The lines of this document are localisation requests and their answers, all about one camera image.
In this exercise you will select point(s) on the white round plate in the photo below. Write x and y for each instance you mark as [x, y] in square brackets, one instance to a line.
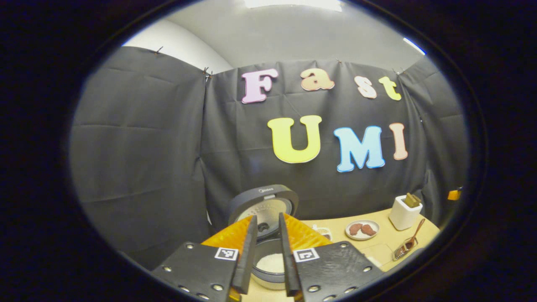
[361, 237]

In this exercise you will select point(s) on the white rice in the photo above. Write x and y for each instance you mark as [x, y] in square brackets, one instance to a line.
[270, 263]

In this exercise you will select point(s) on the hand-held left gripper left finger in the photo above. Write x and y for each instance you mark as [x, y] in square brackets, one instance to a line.
[248, 260]

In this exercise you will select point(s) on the white divided bean dish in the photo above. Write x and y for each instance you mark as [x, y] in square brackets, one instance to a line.
[324, 233]

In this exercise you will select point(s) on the brown toast slice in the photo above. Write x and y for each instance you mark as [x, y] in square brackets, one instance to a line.
[412, 200]

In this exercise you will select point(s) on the black backdrop cloth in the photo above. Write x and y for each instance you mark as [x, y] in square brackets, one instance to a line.
[159, 159]

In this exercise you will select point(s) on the brown meat piece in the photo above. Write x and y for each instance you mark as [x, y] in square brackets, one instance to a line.
[355, 228]
[369, 230]

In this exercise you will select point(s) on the ribbed glass chopstick holder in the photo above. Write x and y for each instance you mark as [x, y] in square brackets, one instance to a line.
[400, 253]

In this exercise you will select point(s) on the brown wooden spoon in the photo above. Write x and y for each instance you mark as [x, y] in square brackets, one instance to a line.
[416, 233]

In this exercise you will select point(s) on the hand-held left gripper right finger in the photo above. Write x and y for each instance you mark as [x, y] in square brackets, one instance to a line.
[287, 260]

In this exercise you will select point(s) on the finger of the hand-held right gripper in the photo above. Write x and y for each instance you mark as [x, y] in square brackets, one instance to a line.
[454, 194]

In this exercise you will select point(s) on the white toaster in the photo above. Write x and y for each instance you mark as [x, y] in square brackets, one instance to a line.
[402, 218]

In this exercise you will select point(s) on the grey rice cooker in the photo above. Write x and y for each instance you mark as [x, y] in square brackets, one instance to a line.
[268, 197]

